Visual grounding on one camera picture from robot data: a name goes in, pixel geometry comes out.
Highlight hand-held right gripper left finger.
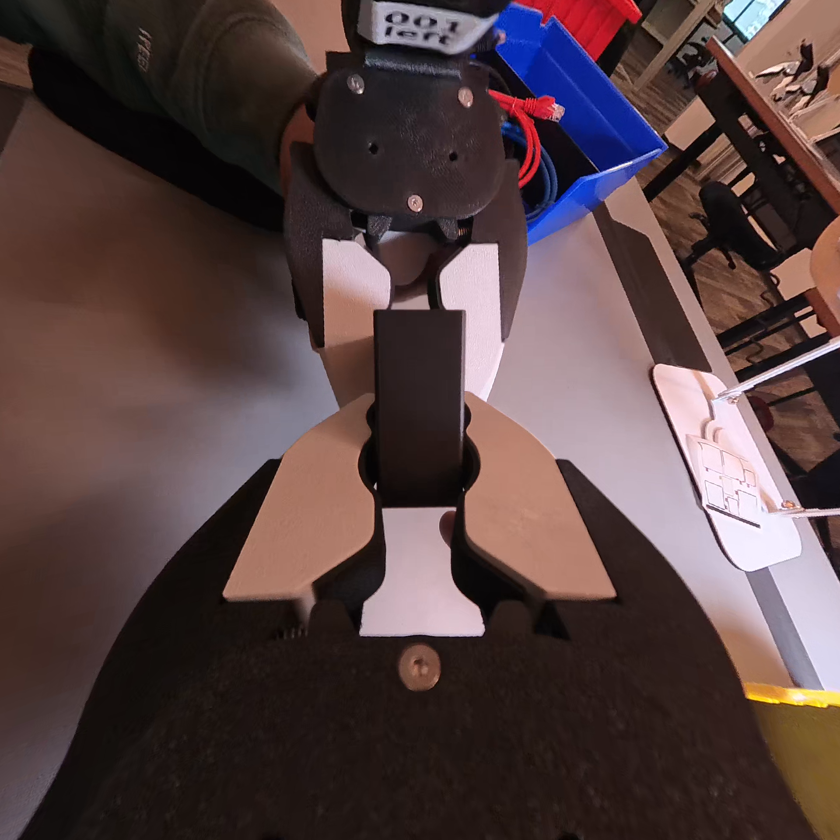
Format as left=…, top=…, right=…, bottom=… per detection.
left=222, top=392, right=387, bottom=614

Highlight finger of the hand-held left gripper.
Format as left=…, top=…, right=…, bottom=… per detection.
left=314, top=238, right=394, bottom=406
left=438, top=243, right=506, bottom=403

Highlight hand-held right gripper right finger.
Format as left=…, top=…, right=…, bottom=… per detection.
left=451, top=390, right=619, bottom=601

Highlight black rectangular port block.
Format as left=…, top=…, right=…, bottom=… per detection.
left=373, top=308, right=468, bottom=509

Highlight person's left forearm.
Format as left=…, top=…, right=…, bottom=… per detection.
left=0, top=0, right=342, bottom=232

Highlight person's left hand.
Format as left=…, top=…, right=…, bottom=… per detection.
left=280, top=105, right=317, bottom=198

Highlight printed paper card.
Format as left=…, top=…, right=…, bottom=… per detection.
left=686, top=425, right=767, bottom=527

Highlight blue plastic bin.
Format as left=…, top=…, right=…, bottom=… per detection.
left=492, top=3, right=669, bottom=247

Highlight red plastic bin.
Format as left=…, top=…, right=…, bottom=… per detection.
left=518, top=0, right=644, bottom=35

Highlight black office chair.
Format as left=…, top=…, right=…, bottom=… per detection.
left=682, top=180, right=800, bottom=311

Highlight long dark wooden table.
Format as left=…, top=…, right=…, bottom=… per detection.
left=643, top=36, right=840, bottom=221

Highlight round wooden table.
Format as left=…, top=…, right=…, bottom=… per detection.
left=808, top=217, right=840, bottom=330

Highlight yellow plastic bin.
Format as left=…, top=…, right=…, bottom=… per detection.
left=745, top=682, right=840, bottom=840

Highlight bright window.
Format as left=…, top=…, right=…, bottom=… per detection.
left=722, top=0, right=793, bottom=42

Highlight scattered white papers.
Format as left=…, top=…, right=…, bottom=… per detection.
left=755, top=38, right=840, bottom=109

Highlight red ethernet cable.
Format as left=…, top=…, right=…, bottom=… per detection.
left=489, top=88, right=567, bottom=191

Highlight blue ethernet cable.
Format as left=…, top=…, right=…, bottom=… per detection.
left=502, top=125, right=560, bottom=224

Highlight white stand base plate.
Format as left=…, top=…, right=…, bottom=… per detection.
left=651, top=363, right=804, bottom=573

